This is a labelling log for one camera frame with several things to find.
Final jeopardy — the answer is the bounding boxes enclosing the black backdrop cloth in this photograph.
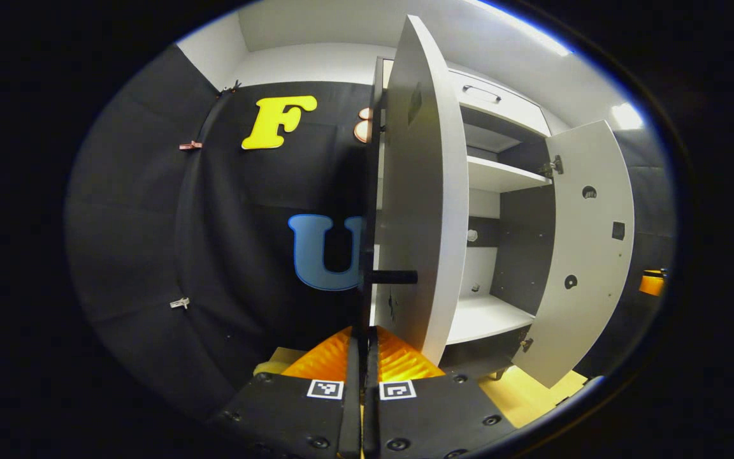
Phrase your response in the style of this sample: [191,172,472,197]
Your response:
[64,43,679,421]

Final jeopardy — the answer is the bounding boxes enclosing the double-door shoe cabinet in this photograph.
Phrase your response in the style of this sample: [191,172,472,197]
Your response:
[364,56,564,381]

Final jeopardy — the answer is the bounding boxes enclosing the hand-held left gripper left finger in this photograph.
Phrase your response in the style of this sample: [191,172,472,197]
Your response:
[213,325,363,459]

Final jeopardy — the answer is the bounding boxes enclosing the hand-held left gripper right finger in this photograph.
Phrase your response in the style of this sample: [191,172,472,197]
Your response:
[363,325,518,459]

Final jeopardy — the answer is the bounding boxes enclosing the short ceiling light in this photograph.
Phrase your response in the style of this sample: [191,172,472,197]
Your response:
[610,101,645,132]

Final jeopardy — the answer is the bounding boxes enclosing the white cabinet door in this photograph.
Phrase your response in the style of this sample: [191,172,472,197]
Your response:
[356,14,470,383]
[512,120,635,388]

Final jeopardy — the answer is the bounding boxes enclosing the white cabinet drawer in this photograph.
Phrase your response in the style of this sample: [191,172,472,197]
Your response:
[447,67,552,138]

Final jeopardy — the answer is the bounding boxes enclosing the white cabinet shelf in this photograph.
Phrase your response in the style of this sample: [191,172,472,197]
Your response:
[467,155,552,194]
[447,294,537,346]

